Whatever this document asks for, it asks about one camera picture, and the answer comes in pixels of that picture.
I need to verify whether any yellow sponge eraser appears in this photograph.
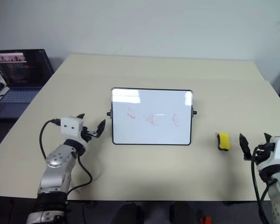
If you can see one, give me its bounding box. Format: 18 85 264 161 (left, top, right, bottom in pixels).
215 132 232 151

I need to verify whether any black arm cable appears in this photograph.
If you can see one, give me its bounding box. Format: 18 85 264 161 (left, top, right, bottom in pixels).
251 146 272 224
39 119 93 196

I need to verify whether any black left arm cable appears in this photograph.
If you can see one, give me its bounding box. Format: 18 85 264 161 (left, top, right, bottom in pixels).
39 119 93 196

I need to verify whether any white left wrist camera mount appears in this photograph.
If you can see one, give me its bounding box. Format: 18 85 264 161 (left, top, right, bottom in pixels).
60 116 83 137

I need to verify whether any open blue laptop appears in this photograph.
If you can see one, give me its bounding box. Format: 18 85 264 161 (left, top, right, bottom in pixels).
0 49 55 120

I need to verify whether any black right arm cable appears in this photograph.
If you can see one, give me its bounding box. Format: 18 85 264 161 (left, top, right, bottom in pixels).
251 146 272 224

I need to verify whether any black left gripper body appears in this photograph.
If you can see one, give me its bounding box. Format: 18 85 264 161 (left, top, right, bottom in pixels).
80 126 101 142

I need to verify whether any black-framed desktop whiteboard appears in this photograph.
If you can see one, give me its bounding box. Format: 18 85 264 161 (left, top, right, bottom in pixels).
106 87 198 146

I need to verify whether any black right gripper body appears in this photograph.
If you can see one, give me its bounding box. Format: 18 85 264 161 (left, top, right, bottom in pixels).
256 142 275 163

